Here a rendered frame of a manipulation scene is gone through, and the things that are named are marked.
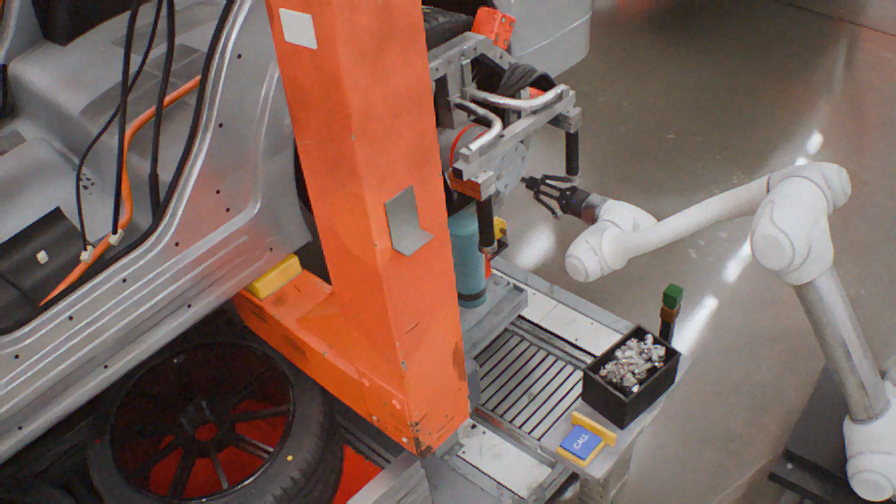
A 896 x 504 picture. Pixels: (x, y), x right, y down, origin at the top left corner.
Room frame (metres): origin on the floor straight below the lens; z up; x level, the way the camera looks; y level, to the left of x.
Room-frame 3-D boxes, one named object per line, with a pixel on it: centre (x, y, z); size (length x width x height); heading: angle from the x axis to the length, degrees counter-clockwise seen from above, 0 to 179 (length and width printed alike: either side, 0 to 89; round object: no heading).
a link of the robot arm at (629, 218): (1.40, -0.47, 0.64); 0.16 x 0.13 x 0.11; 43
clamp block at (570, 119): (1.51, -0.32, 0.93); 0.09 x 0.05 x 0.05; 43
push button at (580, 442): (0.88, -0.24, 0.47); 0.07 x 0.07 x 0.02; 43
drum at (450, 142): (1.49, -0.10, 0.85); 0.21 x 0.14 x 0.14; 43
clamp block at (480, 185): (1.28, -0.07, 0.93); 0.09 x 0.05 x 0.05; 43
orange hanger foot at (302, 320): (1.22, 0.33, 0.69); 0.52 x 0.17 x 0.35; 43
